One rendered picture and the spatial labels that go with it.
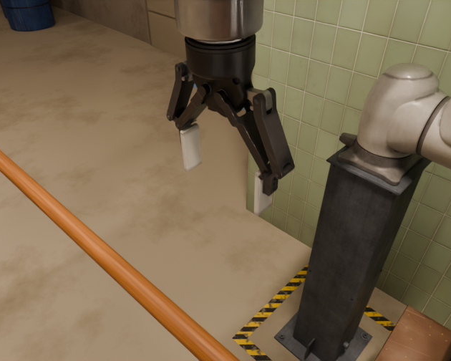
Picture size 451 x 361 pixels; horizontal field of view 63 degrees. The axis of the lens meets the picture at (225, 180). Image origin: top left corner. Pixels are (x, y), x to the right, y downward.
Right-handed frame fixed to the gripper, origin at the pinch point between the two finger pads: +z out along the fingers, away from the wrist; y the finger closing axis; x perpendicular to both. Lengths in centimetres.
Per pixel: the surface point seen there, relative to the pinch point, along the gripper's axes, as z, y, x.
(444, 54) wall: 15, 4, -107
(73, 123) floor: 132, 263, -77
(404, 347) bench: 74, -28, -42
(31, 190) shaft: 9.0, 31.0, 17.4
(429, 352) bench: 74, -34, -46
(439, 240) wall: 87, -19, -104
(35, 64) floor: 133, 421, -115
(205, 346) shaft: 8.7, -11.5, 15.6
